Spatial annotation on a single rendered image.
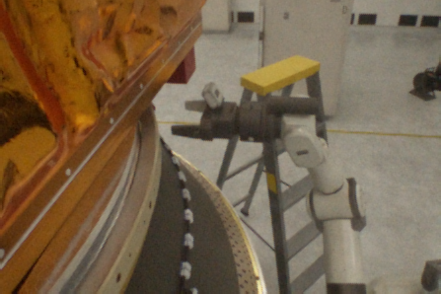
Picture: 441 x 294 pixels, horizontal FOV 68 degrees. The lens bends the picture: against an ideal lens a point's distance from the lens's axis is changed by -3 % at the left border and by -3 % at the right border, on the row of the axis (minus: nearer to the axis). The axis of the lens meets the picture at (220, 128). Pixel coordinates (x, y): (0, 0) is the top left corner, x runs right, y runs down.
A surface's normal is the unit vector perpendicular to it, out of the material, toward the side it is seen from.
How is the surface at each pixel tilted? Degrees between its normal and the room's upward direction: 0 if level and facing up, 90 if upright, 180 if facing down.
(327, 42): 90
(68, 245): 0
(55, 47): 98
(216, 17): 90
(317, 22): 90
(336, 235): 43
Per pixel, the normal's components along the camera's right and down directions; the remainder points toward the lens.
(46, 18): 0.66, 0.47
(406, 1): -0.15, 0.54
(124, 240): -0.04, -0.84
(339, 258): -0.54, -0.37
